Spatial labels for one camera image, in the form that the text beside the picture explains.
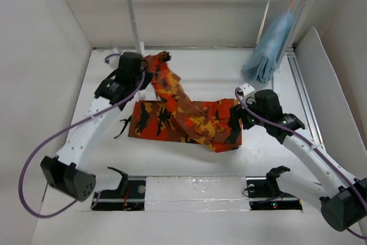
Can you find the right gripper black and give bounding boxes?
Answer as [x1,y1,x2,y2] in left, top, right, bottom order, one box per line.
[227,95,268,133]

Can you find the orange camouflage trousers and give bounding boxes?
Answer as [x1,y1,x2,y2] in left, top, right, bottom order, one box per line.
[123,51,242,153]

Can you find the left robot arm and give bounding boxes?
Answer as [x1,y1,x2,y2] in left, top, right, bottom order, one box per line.
[40,52,149,201]

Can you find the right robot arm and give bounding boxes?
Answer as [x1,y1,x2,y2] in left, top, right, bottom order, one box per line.
[229,84,366,232]

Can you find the light blue hanging garment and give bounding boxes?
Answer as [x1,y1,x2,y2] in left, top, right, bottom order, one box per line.
[242,13,294,83]

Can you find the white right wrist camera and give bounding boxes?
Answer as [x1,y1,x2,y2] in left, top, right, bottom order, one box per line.
[236,83,256,99]

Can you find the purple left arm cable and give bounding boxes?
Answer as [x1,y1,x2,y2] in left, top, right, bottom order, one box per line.
[18,52,146,219]

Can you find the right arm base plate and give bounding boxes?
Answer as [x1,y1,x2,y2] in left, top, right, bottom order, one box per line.
[243,177,303,211]

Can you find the red wire hanger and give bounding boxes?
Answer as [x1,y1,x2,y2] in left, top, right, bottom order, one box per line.
[266,0,296,59]

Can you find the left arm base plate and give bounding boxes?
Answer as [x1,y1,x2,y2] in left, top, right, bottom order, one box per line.
[91,176,146,212]

